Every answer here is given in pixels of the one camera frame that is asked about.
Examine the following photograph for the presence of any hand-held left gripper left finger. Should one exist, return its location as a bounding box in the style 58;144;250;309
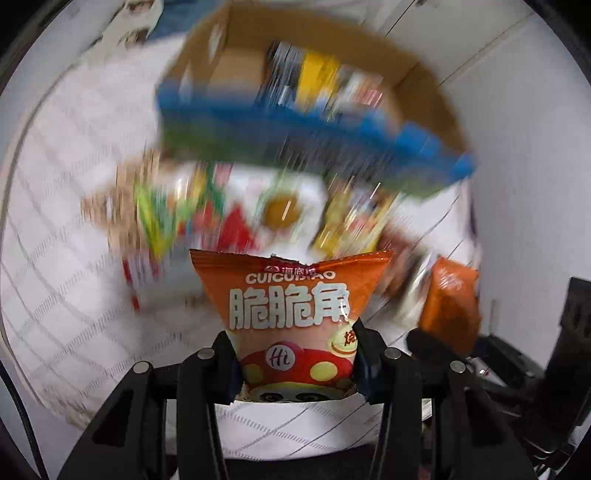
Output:
58;331;245;480

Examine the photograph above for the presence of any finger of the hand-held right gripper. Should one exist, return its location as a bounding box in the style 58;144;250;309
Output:
406;329;468;365

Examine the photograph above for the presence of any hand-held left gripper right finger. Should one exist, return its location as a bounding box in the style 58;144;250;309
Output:
352;318;539;480

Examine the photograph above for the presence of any dark orange snack packet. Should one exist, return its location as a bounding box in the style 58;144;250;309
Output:
418;256;481;357

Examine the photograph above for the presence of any orange snack packet cartoon print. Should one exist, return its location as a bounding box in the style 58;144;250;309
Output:
190;249;394;402

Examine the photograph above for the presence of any cardboard box with blue print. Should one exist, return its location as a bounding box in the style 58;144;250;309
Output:
154;2;476;200

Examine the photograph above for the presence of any yellow colourful snack packet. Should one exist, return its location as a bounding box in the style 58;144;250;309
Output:
318;185;399;259

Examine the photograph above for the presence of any red white snack packet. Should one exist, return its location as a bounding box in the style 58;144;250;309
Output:
185;165;259;259

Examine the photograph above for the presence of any green yellow snack packet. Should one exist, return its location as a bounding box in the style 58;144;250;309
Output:
133;179;186;260

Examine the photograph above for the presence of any white quilted floral tablecloth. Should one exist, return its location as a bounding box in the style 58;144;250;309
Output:
0;37;485;462

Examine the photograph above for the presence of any yellow black snack packet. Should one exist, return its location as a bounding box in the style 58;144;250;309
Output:
264;41;385;120

